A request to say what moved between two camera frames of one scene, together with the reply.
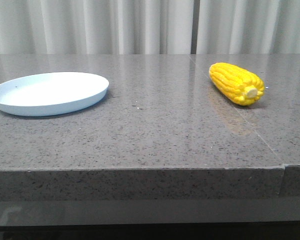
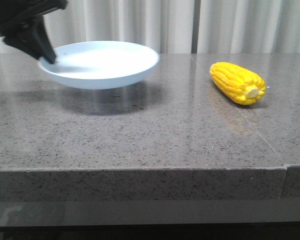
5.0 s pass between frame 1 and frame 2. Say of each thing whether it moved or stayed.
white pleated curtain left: stayed
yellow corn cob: stayed
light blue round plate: moved
